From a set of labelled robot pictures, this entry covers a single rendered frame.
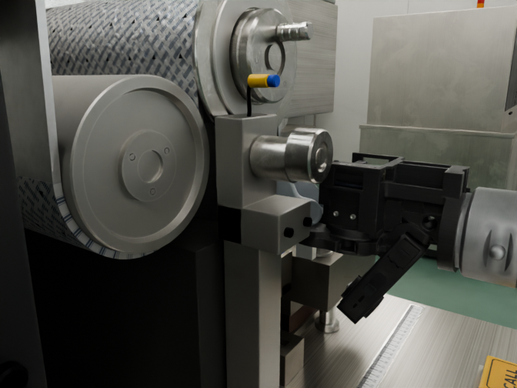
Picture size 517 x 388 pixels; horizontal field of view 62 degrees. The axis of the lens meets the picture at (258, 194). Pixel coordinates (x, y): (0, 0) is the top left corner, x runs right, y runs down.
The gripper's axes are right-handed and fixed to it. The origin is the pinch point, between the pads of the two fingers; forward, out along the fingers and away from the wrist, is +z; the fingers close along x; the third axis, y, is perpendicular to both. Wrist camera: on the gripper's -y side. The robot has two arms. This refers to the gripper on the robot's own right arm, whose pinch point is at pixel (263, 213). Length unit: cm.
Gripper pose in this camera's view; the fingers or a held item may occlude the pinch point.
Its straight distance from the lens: 47.0
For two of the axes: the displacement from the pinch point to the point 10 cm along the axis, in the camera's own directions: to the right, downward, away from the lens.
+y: 0.0, -9.7, -2.6
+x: -5.6, 2.1, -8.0
